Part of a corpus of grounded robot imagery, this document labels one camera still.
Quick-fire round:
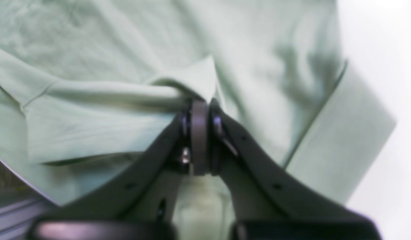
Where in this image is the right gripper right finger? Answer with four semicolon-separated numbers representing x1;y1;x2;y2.
209;99;382;240

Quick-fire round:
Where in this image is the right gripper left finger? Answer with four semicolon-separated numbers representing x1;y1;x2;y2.
26;100;208;240

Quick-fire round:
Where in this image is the light green T-shirt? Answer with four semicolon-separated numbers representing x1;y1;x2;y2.
0;0;395;240

